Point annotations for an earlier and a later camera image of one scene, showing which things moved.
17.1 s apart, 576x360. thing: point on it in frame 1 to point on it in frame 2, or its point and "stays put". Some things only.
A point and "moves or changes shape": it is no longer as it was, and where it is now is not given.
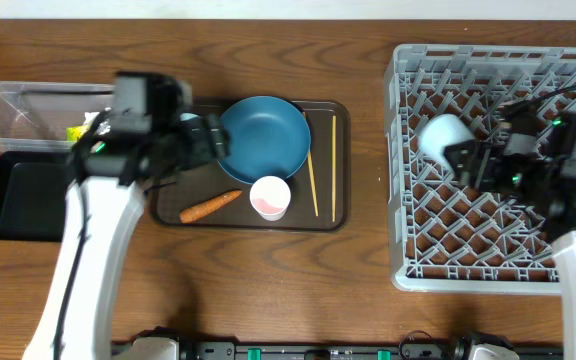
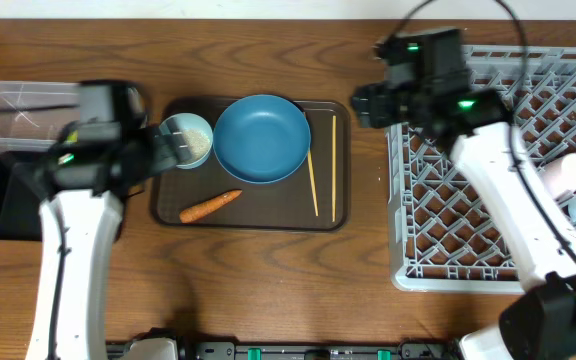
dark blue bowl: x=268 y=137 stays put
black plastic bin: x=26 y=197 stays put
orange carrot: x=198 y=209 stays put
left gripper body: x=191 y=150 to x=158 y=153
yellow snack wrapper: x=75 y=132 stays put
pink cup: x=270 y=197 moves or changes shape
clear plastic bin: x=34 y=116 stays put
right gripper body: x=500 y=172 to x=386 y=107
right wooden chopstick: x=334 y=166 stays put
